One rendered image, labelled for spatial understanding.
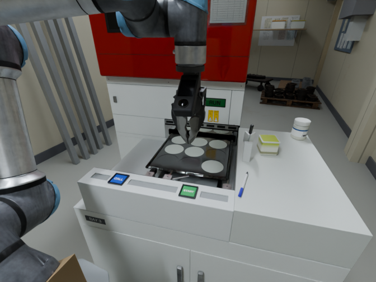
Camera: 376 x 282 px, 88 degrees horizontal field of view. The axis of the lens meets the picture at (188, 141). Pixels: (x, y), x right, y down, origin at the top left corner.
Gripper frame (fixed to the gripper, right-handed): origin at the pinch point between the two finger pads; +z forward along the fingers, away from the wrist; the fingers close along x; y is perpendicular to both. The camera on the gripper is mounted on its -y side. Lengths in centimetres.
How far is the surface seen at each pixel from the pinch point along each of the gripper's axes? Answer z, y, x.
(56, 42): -21, 146, 184
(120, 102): 10, 58, 59
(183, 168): 25.7, 21.7, 7.4
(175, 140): 26, 47, 19
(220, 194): 19.9, 2.3, -10.6
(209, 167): 25.6, 24.9, -3.7
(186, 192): 19.2, -0.2, 0.6
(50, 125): 75, 136, 220
